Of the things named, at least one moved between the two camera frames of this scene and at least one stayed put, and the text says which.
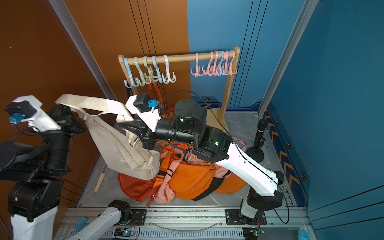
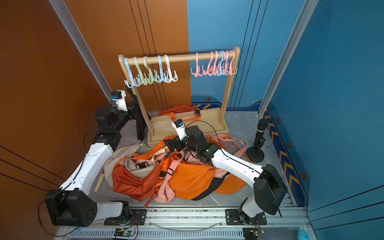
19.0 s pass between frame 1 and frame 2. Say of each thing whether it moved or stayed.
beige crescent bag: moved
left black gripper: moved
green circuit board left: stayed
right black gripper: moved
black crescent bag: stayed
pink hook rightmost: stayed
